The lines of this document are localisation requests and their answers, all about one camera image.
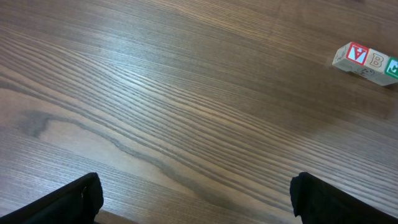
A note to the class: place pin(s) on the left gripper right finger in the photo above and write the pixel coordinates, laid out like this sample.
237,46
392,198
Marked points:
317,202

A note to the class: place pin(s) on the red V letter block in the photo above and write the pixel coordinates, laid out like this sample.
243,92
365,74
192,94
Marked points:
350,57

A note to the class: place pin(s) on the yellow K letter block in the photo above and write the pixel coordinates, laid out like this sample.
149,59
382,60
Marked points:
373,68

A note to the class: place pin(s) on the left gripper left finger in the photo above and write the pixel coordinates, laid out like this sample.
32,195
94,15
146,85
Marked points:
77,202

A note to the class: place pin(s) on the green E letter block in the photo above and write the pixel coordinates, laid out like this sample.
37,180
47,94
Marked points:
389,75

